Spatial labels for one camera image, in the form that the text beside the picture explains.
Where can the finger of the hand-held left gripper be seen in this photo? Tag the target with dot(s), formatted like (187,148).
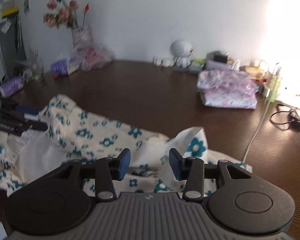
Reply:
(27,110)
(36,126)

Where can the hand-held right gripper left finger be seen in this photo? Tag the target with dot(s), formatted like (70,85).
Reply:
(123,165)

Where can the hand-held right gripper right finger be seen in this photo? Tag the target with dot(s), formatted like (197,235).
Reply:
(175,165)

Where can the cream teal-flowered garment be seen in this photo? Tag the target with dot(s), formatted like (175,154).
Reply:
(102,130)

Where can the purple tissue pack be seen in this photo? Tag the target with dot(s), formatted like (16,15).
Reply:
(62,67)
(12,87)

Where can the glass vase with dried stems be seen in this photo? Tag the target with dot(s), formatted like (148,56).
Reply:
(35,70)

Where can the white plastic bag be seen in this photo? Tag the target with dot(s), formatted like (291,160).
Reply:
(68,57)

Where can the dark grey cabinet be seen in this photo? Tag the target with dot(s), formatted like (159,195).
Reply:
(7,45)

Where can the pale pink floral garment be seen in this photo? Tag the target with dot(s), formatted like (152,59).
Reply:
(230,101)

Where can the red-printed plastic bag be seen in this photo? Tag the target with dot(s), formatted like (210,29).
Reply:
(96,56)

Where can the clear textured flower vase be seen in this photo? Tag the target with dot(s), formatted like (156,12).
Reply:
(81,38)

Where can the pink ruffled garment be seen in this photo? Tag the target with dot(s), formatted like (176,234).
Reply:
(225,81)

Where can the yellow and black box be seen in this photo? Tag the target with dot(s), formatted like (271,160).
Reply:
(10,12)

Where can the pink artificial flower bouquet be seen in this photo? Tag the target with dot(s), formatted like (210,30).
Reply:
(62,12)

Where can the small green box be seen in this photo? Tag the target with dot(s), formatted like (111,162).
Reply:
(198,62)

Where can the paper note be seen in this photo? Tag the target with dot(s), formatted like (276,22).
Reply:
(27,3)

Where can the grey tin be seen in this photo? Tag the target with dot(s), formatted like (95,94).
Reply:
(216,65)

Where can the white robot-shaped speaker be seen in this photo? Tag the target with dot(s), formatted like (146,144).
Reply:
(181,50)

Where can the small yellow object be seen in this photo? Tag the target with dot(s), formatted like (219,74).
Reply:
(255,72)

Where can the yellow-green bottle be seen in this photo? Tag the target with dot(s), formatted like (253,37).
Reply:
(273,88)

